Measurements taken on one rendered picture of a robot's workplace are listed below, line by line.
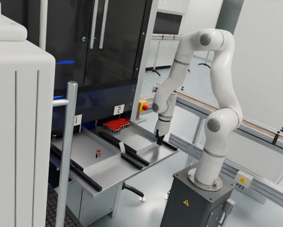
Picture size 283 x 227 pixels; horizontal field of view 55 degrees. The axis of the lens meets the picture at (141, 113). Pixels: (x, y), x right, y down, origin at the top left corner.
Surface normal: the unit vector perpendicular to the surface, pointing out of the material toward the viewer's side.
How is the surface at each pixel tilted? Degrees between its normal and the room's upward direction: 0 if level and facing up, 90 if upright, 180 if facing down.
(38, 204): 90
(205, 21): 90
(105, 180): 0
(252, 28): 90
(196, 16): 90
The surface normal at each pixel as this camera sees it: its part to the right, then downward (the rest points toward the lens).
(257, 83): -0.65, 0.19
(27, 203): 0.66, 0.41
